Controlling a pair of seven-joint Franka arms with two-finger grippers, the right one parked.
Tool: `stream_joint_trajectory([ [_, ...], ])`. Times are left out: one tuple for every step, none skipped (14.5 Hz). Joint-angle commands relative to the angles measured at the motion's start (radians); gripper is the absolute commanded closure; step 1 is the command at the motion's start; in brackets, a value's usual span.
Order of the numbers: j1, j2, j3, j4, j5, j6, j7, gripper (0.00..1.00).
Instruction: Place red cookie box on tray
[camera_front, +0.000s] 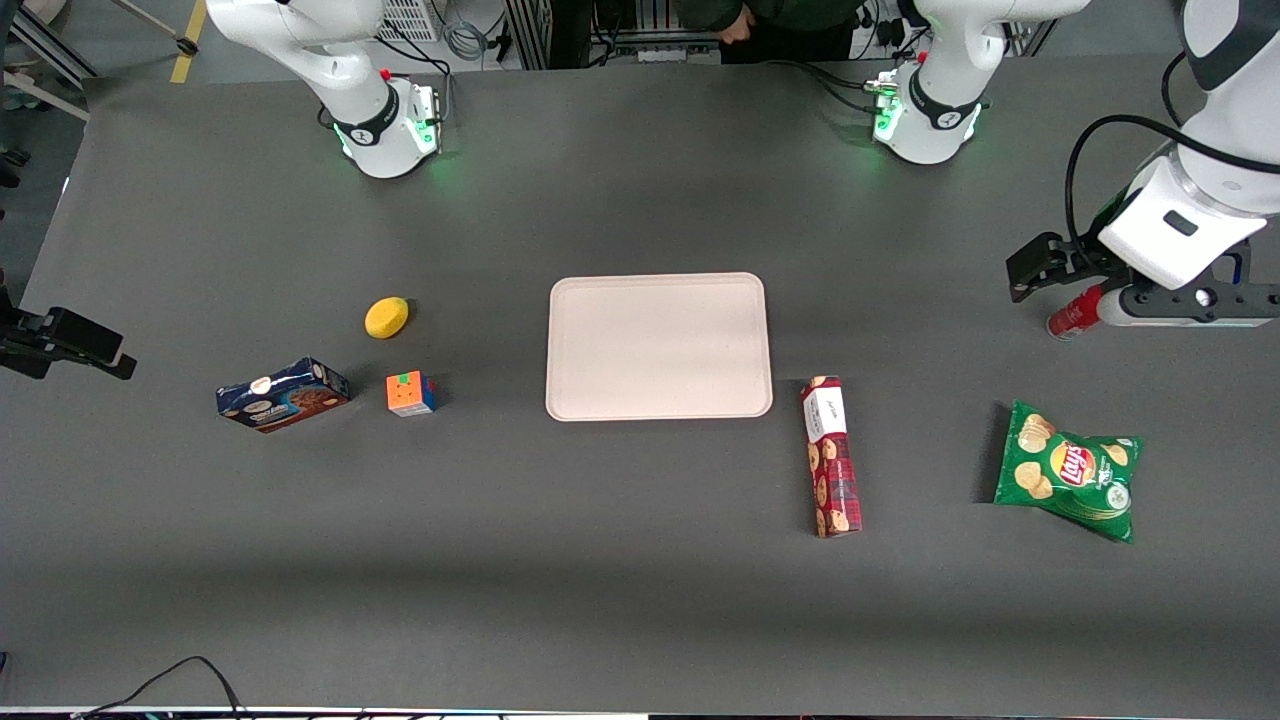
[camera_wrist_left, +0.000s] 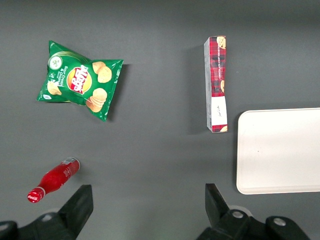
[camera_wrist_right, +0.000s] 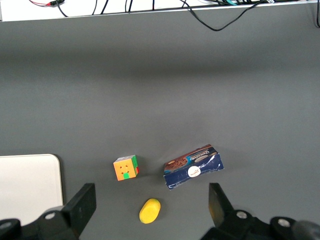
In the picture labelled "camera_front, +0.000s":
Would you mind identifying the beige rectangular plastic tray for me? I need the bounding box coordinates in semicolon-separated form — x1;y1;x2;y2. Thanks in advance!
545;272;774;422

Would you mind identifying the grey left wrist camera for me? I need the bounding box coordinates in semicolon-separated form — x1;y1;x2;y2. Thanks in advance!
1097;283;1280;328

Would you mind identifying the long red cookie box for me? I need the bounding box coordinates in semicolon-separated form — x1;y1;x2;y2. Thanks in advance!
800;375;863;539

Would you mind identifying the yellow lemon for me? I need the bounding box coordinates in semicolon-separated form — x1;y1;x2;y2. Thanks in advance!
364;296;410;340

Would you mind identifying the white perforated box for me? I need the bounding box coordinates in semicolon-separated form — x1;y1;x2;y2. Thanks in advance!
378;0;443;44

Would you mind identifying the blue cookie box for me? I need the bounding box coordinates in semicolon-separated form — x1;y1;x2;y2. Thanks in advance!
215;357;352;434

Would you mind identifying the red plastic bottle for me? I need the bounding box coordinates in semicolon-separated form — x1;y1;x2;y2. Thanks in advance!
1046;284;1108;342

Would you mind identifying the coiled grey cable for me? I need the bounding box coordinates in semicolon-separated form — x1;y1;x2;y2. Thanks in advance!
442;18;493;63

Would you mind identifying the black left arm base cable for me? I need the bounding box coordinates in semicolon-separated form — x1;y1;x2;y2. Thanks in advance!
765;57;886;113

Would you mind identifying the thin black table cable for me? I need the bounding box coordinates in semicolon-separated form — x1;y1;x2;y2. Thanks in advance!
75;656;251;720

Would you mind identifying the colourful puzzle cube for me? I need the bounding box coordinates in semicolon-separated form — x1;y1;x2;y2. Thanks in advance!
386;370;439;418

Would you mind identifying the black arm base cable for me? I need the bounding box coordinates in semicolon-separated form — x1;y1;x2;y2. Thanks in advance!
372;30;456;106
765;57;886;113

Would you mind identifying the black right arm base cable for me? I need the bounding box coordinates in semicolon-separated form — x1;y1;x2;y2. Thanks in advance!
372;30;456;106

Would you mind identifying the person in dark jacket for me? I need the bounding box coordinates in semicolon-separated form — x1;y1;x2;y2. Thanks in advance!
675;0;886;65

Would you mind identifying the green Lay's chips bag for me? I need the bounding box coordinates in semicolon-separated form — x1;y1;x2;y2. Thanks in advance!
993;400;1143;545

